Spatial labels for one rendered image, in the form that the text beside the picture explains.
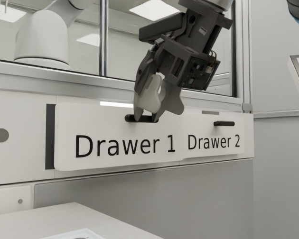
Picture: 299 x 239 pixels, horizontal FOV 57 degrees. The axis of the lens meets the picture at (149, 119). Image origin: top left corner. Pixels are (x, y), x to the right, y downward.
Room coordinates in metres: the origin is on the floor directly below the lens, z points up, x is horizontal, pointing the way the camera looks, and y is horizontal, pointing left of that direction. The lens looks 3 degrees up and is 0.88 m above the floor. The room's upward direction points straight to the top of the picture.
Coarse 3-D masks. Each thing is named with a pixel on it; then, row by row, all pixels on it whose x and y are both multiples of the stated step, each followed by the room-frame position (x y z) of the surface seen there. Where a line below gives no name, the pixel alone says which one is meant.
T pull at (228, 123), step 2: (218, 120) 0.72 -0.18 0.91; (220, 120) 0.72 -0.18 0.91; (214, 122) 0.75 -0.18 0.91; (216, 122) 0.71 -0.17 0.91; (218, 122) 0.71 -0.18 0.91; (220, 122) 0.71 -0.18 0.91; (222, 122) 0.72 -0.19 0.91; (224, 122) 0.72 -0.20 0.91; (226, 122) 0.73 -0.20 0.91; (228, 122) 0.74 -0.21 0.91; (230, 122) 0.74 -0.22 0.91; (232, 122) 0.75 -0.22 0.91; (214, 124) 0.75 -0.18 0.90; (216, 124) 0.72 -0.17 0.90; (218, 124) 0.71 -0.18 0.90; (220, 124) 0.71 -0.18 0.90; (222, 124) 0.72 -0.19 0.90; (224, 124) 0.72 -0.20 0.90; (226, 124) 0.73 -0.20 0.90; (228, 124) 0.74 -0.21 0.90; (230, 124) 0.74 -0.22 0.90; (232, 124) 0.75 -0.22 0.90; (234, 124) 0.76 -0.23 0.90
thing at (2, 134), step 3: (0, 129) 0.43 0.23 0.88; (3, 129) 0.43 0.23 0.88; (0, 132) 0.43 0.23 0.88; (3, 132) 0.43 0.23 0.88; (6, 132) 0.43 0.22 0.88; (0, 135) 0.43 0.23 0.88; (3, 135) 0.43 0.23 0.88; (6, 135) 0.43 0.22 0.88; (0, 138) 0.43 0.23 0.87; (3, 138) 0.43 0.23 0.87; (6, 138) 0.43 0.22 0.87; (0, 141) 0.43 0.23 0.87; (3, 141) 0.43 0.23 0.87
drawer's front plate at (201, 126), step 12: (192, 120) 0.70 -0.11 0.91; (204, 120) 0.73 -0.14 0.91; (216, 120) 0.76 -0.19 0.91; (228, 120) 0.80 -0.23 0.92; (240, 120) 0.84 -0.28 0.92; (192, 132) 0.70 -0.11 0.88; (204, 132) 0.73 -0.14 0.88; (216, 132) 0.76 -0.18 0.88; (228, 132) 0.80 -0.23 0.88; (240, 132) 0.84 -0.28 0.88; (192, 144) 0.69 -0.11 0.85; (240, 144) 0.84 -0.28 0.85; (192, 156) 0.69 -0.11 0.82
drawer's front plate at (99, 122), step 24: (72, 120) 0.45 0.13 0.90; (96, 120) 0.48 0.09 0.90; (120, 120) 0.51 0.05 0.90; (168, 120) 0.59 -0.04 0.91; (72, 144) 0.45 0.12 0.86; (96, 144) 0.48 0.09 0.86; (120, 144) 0.51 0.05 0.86; (144, 144) 0.55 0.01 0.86; (168, 144) 0.59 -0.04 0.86; (72, 168) 0.45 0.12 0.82
